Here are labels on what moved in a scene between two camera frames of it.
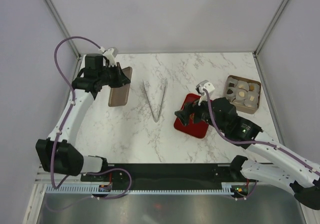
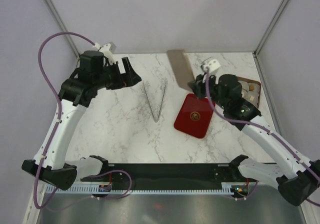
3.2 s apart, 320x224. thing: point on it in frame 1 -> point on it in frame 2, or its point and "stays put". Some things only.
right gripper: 189,108 -> 198,85
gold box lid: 119,96 -> 181,68
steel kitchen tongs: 155,119 stays put
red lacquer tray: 199,129 stays put
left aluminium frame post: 52,9 stays put
